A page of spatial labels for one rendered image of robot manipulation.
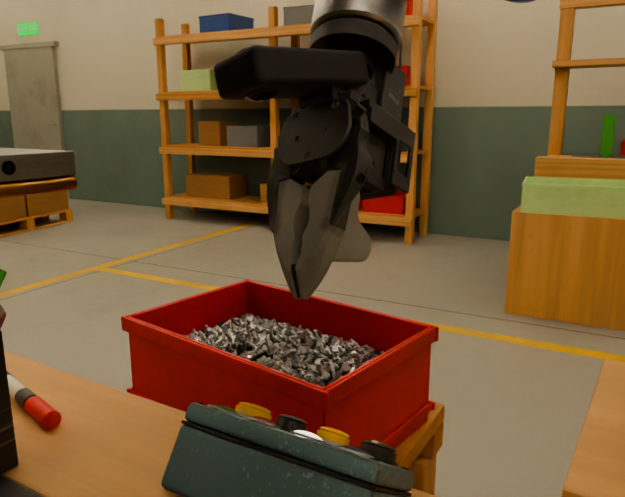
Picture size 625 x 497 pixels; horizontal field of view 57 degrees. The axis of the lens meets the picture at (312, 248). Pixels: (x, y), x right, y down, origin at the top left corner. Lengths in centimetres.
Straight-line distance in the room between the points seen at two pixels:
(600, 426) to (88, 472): 48
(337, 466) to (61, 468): 22
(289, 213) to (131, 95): 760
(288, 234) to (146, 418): 22
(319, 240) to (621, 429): 40
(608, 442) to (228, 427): 39
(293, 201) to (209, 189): 615
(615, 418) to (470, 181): 517
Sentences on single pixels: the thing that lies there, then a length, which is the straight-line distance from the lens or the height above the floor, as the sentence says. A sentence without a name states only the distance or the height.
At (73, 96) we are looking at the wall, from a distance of 881.
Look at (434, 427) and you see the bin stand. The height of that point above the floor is 79.
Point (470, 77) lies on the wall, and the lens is 580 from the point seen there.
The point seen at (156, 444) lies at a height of 90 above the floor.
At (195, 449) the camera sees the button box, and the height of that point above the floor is 93.
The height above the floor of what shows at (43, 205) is 23.
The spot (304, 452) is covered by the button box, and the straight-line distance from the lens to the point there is 38.
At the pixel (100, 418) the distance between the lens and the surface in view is 55.
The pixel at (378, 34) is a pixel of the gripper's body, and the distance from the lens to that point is 47.
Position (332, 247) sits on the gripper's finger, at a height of 107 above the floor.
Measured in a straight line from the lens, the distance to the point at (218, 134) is 642.
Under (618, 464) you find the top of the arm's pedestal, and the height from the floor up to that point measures 85.
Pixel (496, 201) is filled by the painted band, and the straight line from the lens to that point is 577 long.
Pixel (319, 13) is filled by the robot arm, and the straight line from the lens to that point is 49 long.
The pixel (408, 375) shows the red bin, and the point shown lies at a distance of 65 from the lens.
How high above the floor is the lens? 116
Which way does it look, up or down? 13 degrees down
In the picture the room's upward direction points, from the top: straight up
